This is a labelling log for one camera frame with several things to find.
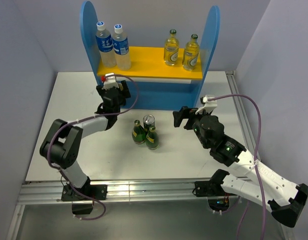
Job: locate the clear soda bottle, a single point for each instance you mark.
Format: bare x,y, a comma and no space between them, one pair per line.
191,52
171,48

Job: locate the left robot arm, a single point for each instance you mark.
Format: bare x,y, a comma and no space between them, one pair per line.
62,142

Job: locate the right blue-label water bottle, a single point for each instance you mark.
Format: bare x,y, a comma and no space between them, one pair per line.
121,48

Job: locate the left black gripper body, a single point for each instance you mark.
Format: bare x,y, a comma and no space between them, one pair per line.
122,95

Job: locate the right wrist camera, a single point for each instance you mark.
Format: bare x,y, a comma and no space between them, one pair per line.
208,105

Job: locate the green glass bottle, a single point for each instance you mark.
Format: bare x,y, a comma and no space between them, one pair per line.
138,133
152,139

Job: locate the blue and yellow shelf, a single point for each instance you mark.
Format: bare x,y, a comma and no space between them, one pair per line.
160,87

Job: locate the blue-label water bottle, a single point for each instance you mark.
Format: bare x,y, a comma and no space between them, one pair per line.
105,45
121,48

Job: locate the left blue-label water bottle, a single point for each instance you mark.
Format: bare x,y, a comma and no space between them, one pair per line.
105,45

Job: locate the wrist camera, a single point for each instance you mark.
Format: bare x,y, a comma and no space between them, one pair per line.
109,81
208,105

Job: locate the black drink can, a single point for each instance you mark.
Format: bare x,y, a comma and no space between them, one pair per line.
148,121
121,85

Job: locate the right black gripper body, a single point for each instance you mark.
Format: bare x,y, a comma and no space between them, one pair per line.
195,118

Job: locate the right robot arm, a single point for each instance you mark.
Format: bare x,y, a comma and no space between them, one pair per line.
285,200

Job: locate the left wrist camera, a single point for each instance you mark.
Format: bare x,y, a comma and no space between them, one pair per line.
109,81

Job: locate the aluminium front rail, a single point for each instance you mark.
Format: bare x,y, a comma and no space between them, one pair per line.
50,192

